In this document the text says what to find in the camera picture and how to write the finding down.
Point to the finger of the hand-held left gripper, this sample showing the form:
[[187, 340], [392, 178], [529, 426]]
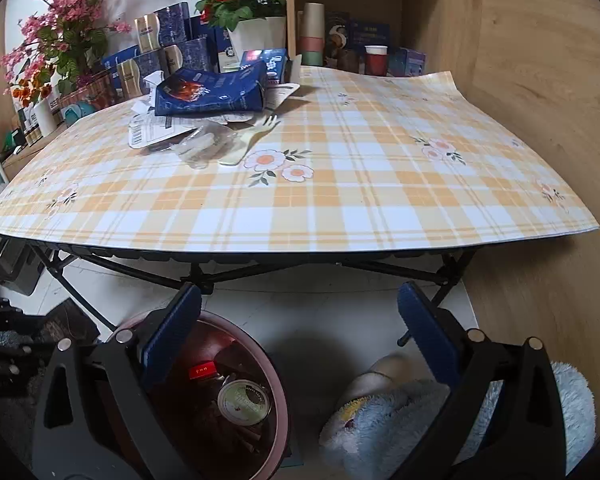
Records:
[[15, 352]]

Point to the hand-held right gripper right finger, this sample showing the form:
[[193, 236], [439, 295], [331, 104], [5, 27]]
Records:
[[427, 335]]

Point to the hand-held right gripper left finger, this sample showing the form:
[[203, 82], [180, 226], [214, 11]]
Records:
[[172, 335]]

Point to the red cigarette box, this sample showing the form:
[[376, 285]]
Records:
[[202, 371]]

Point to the maroon plastic bin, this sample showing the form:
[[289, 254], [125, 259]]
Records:
[[220, 340]]

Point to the white and green paper cup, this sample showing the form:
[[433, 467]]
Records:
[[242, 402]]

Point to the brown gold wrapper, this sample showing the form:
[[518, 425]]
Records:
[[245, 440]]

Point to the clear plastic wrapper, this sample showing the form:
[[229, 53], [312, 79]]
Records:
[[200, 147]]

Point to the cream plastic fork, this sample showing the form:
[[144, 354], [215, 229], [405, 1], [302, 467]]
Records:
[[242, 147]]

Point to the white label paper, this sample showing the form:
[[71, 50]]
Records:
[[150, 132]]

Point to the blue snack bag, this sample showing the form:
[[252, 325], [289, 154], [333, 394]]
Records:
[[215, 92]]

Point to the beige slipper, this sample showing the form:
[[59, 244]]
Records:
[[375, 375]]

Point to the black crate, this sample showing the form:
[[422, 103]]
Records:
[[15, 267]]

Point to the yellow checked floral tablecloth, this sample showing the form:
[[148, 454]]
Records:
[[355, 185]]

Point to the wooden sideboard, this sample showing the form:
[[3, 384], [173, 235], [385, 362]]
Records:
[[30, 152]]

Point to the white bottle vase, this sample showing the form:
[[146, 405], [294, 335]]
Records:
[[44, 117]]

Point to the teal round object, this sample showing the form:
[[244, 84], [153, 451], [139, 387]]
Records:
[[77, 111]]

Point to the wicker basket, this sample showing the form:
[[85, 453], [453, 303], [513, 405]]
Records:
[[90, 91]]

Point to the orange artificial flowers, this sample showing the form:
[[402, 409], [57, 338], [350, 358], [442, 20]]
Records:
[[35, 87]]

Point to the red cup with white rim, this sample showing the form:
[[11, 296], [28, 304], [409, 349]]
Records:
[[376, 62]]

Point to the blue and white carton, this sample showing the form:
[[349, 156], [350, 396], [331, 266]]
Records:
[[115, 57]]

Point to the blue box with round emblem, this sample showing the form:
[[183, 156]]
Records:
[[225, 52]]

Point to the blue and red small box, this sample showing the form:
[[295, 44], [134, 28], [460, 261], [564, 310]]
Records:
[[267, 62]]

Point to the dark blue printed box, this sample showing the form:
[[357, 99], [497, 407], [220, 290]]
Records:
[[370, 35]]

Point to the white angular vase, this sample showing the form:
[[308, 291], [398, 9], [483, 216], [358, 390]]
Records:
[[260, 37]]

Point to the wooden shelf unit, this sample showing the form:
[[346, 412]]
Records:
[[430, 20]]

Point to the dark box with picture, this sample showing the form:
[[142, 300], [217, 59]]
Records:
[[336, 30]]

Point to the stack of pastel cups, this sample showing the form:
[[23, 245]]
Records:
[[312, 35]]

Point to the pink artificial blossom tree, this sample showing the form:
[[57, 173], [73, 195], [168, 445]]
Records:
[[65, 20]]

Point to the black folding table frame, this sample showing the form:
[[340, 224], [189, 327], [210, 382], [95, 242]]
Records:
[[202, 280]]

